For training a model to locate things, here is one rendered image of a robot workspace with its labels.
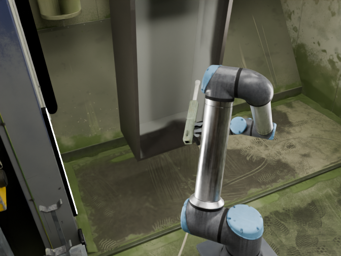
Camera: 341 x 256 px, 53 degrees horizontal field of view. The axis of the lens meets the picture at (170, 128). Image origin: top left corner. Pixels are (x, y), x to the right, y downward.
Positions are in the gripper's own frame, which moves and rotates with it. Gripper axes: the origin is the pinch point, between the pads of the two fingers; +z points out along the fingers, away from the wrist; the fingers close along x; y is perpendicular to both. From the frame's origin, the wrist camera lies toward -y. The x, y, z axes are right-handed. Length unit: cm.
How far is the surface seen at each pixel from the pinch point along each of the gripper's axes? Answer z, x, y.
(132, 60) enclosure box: 20, 13, -48
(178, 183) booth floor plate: 35, 6, 81
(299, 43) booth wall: -68, 189, 111
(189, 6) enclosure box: -2, 71, -36
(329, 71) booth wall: -93, 147, 117
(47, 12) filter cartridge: 115, 92, -44
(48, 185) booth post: 51, -58, -41
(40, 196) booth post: 55, -62, -37
